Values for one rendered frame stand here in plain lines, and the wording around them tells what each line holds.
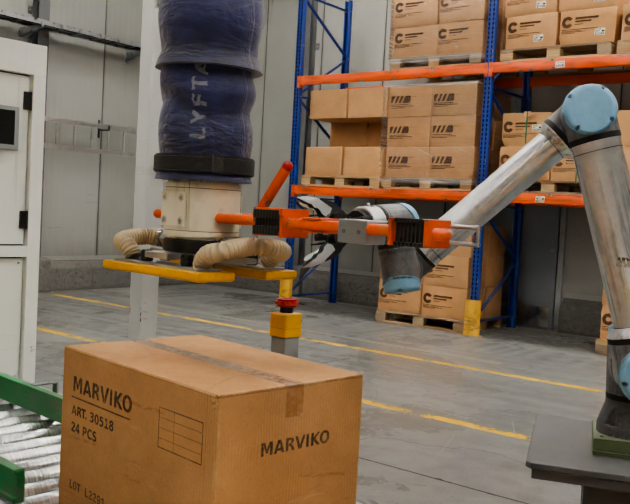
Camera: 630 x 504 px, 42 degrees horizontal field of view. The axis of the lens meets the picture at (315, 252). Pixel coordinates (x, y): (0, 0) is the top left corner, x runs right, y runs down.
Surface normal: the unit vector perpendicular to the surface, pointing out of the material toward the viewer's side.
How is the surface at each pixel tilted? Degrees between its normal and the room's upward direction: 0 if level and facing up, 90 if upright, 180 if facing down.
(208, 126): 75
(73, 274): 90
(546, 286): 90
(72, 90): 90
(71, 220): 90
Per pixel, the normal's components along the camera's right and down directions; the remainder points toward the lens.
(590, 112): -0.25, -0.11
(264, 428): 0.69, 0.07
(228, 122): 0.55, -0.20
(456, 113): -0.62, 0.00
